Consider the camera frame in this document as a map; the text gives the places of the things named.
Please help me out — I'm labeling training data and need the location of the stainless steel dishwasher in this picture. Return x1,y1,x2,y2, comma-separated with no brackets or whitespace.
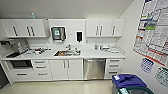
82,58,107,81

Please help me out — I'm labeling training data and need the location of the small dish soap bottle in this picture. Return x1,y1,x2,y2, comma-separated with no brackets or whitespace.
94,44,100,51

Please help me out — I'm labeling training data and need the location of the black soap dispenser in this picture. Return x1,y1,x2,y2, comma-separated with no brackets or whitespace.
76,30,84,44

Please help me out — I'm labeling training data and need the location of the chrome sink faucet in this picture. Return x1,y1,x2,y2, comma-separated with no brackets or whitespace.
65,43,74,52

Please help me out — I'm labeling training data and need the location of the steel kitchen sink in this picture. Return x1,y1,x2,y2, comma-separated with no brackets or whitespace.
53,49,82,57

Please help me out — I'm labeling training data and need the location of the white two-door base cabinet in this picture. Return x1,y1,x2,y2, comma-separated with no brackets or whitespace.
48,58,85,81

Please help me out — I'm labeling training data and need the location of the steel paper towel dispenser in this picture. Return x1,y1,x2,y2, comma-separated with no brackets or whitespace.
50,26,67,43

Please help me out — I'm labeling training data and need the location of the white grey dish cloth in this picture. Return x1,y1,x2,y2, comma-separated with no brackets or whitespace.
109,47,123,54

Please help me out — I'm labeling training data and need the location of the white drawer unit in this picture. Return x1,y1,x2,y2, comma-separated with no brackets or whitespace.
105,58,126,81
30,59,53,81

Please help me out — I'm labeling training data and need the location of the teal bottle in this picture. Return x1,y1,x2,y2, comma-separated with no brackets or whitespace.
31,12,36,20

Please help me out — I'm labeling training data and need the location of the white microwave cabinet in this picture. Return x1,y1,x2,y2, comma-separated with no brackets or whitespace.
0,59,34,83

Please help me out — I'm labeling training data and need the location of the blue recycling wall sign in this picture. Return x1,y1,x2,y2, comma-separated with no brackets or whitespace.
139,57,155,75

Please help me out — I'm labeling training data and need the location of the large colourful wall poster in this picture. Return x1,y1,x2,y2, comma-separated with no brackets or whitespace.
132,0,168,67

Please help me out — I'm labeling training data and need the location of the green wall sign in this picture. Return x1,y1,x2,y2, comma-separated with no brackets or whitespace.
154,66,168,88

